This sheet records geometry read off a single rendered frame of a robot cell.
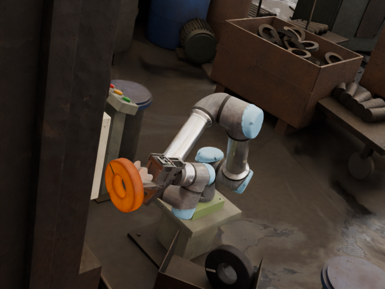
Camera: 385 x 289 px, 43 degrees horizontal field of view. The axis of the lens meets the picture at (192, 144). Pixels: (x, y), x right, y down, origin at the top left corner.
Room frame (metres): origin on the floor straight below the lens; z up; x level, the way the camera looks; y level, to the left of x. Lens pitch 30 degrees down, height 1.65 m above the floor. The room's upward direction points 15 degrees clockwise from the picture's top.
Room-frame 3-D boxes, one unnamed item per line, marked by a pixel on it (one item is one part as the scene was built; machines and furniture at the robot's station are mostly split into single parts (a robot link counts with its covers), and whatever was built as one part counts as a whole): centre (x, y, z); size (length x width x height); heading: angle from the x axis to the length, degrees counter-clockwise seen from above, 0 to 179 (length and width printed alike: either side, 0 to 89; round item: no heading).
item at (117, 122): (2.13, 0.42, 0.31); 0.24 x 0.16 x 0.62; 47
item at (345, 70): (3.88, -0.57, 0.33); 0.93 x 0.73 x 0.66; 54
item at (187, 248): (1.85, -0.09, 0.13); 0.40 x 0.40 x 0.26; 49
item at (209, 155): (1.85, -0.09, 0.52); 0.13 x 0.12 x 0.14; 70
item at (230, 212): (1.85, -0.09, 0.28); 0.32 x 0.32 x 0.04; 49
